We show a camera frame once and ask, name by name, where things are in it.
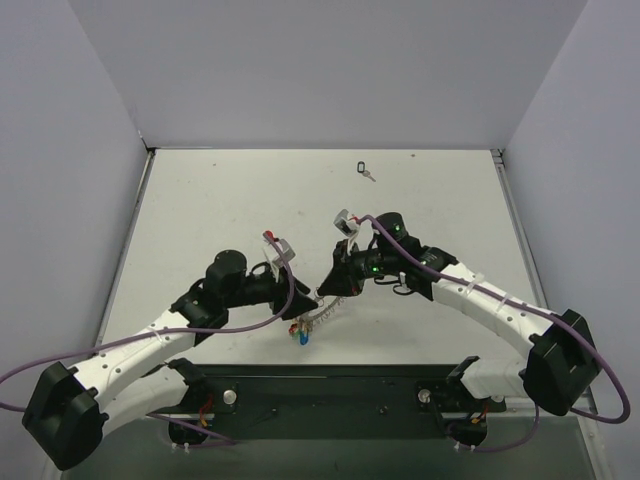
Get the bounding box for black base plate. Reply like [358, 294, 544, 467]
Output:
[160, 365, 506, 440]

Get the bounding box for key with black tag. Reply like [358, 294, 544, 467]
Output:
[356, 161, 376, 182]

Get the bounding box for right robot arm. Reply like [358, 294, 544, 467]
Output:
[318, 210, 601, 416]

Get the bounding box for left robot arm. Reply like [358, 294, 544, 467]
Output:
[22, 250, 318, 471]

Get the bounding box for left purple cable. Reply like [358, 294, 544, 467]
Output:
[0, 234, 296, 449]

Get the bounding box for aluminium frame rail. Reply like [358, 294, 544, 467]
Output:
[59, 394, 599, 441]

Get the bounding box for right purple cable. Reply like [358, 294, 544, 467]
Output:
[352, 213, 630, 454]

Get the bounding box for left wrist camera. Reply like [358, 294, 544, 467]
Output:
[262, 230, 296, 272]

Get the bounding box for purple cable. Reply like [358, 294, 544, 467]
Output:
[0, 234, 296, 449]
[352, 213, 630, 454]

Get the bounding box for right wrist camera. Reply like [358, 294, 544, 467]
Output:
[333, 209, 360, 238]

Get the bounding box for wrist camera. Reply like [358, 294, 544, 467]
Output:
[333, 209, 360, 238]
[262, 230, 296, 272]

